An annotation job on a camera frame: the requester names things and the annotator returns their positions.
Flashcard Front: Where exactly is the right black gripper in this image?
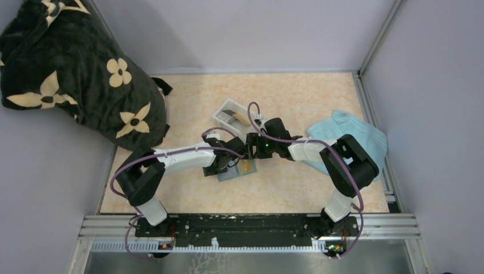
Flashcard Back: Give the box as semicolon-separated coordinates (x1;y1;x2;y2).
240;132;279;160

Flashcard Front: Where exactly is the translucent white plastic bin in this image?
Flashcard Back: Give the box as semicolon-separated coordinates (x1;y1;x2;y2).
212;99;256;141

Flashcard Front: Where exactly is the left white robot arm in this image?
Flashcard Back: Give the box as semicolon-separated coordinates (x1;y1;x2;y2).
112;136;247;236

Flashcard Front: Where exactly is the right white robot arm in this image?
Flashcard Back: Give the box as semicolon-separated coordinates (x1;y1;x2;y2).
247;118;380;235

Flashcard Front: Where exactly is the gold card in bin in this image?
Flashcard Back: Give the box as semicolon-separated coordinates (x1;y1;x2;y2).
232;113;251;126

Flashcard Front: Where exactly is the light blue towel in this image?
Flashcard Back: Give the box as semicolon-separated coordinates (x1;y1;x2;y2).
306;110;388;181

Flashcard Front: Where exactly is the black floral blanket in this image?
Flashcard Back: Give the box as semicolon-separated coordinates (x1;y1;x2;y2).
1;1;172;151

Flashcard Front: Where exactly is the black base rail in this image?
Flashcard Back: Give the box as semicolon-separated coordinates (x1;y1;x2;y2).
135;213;359;248

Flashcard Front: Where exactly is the aluminium frame rail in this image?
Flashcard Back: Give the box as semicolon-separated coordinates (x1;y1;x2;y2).
79;213;421;253

